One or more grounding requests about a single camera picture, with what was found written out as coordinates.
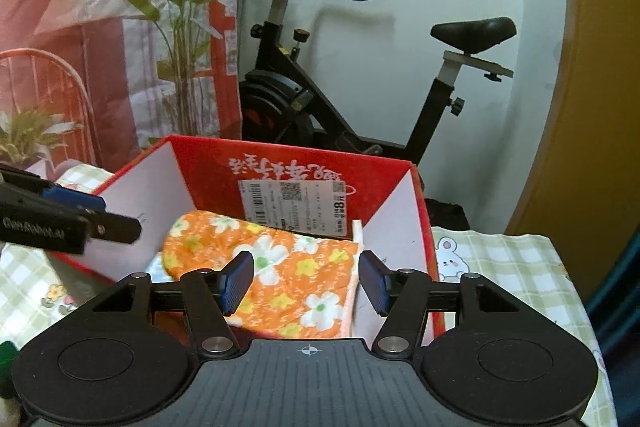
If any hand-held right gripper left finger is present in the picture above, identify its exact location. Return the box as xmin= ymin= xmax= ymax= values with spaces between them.
xmin=92 ymin=251 xmax=256 ymax=358

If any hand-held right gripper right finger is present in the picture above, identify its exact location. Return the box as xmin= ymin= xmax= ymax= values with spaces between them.
xmin=359 ymin=250 xmax=531 ymax=356

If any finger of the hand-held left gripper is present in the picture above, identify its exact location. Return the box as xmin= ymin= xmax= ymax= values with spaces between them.
xmin=0 ymin=166 xmax=107 ymax=214
xmin=84 ymin=211 xmax=144 ymax=244

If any orange floral cloth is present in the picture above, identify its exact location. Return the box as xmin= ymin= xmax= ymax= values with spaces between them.
xmin=162 ymin=209 xmax=365 ymax=340

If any red strawberry cardboard box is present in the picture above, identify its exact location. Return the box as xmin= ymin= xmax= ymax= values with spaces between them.
xmin=47 ymin=134 xmax=446 ymax=343

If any black bag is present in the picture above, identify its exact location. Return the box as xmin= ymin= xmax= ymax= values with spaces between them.
xmin=425 ymin=199 xmax=471 ymax=231

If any green checked tablecloth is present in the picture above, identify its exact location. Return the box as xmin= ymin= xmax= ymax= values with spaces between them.
xmin=0 ymin=162 xmax=610 ymax=427

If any red plant-printed curtain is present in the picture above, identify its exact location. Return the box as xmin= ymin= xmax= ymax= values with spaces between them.
xmin=0 ymin=0 xmax=244 ymax=174

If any black exercise bike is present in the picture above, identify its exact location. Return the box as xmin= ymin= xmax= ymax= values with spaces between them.
xmin=235 ymin=0 xmax=517 ymax=208

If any wooden door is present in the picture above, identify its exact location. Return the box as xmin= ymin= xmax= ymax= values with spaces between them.
xmin=507 ymin=0 xmax=640 ymax=258

